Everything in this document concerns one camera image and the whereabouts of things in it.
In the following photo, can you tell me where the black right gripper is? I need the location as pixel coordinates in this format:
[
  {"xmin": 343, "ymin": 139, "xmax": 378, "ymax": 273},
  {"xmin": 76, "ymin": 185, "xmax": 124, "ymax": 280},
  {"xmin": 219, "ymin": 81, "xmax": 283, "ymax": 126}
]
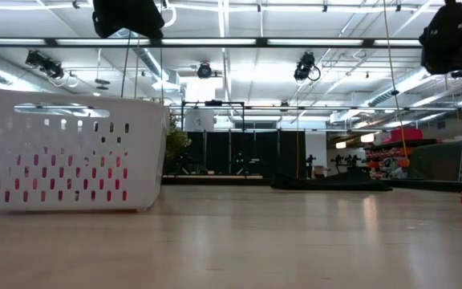
[{"xmin": 418, "ymin": 0, "xmax": 462, "ymax": 184}]

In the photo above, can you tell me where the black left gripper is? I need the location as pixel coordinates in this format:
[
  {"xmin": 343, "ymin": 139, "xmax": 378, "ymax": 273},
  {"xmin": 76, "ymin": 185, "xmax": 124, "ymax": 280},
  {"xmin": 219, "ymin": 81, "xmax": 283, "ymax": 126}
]
[{"xmin": 91, "ymin": 0, "xmax": 166, "ymax": 40}]

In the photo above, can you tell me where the white perforated plastic basket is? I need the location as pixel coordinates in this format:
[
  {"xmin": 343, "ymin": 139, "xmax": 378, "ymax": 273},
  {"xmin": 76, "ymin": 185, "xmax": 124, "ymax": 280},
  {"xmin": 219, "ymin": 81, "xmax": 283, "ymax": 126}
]
[{"xmin": 0, "ymin": 87, "xmax": 171, "ymax": 214}]

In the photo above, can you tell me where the dark grey panel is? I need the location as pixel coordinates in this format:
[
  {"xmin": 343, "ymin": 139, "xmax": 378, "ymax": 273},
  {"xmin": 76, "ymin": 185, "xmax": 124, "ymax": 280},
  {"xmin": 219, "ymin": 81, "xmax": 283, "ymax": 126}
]
[{"xmin": 408, "ymin": 139, "xmax": 462, "ymax": 182}]

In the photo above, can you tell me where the red storage shelf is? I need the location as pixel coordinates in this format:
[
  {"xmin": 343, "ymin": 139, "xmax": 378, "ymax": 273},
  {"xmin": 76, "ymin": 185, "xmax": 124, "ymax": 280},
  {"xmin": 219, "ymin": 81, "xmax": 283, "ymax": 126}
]
[{"xmin": 365, "ymin": 127, "xmax": 440, "ymax": 180}]

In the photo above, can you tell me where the green artificial potted plant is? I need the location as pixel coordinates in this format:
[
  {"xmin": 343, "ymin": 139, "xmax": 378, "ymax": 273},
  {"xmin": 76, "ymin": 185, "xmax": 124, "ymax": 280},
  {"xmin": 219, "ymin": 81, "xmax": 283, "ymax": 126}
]
[{"xmin": 163, "ymin": 112, "xmax": 194, "ymax": 177}]

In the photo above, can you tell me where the black curtain partition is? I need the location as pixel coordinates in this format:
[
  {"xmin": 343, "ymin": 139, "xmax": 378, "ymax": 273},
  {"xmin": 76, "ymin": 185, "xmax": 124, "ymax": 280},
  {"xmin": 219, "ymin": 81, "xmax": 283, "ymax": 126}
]
[{"xmin": 186, "ymin": 130, "xmax": 307, "ymax": 177}]

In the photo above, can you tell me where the black aluminium rig frame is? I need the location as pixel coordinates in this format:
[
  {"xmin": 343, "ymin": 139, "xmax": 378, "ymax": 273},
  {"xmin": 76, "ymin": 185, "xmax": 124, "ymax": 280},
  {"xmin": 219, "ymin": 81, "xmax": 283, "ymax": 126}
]
[{"xmin": 0, "ymin": 37, "xmax": 462, "ymax": 193}]

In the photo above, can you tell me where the white cable ring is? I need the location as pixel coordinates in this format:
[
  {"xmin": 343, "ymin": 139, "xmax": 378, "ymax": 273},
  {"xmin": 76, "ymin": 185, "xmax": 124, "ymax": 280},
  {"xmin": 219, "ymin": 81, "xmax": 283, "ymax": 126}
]
[{"xmin": 161, "ymin": 2, "xmax": 179, "ymax": 29}]

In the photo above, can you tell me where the orange hanging cable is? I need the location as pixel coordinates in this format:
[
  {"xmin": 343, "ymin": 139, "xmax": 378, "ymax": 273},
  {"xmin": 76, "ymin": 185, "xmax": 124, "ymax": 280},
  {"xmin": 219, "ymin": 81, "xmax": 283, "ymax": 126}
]
[{"xmin": 382, "ymin": 0, "xmax": 411, "ymax": 168}]

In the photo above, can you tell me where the round black hanging camera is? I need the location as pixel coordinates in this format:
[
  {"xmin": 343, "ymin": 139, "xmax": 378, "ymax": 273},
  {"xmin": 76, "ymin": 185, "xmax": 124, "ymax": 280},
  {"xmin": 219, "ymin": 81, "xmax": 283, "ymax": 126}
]
[{"xmin": 197, "ymin": 62, "xmax": 213, "ymax": 80}]

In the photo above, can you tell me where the black ceiling camera mount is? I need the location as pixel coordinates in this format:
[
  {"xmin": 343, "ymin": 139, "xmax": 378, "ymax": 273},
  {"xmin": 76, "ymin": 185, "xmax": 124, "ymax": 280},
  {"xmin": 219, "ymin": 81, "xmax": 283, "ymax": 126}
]
[{"xmin": 25, "ymin": 50, "xmax": 66, "ymax": 80}]

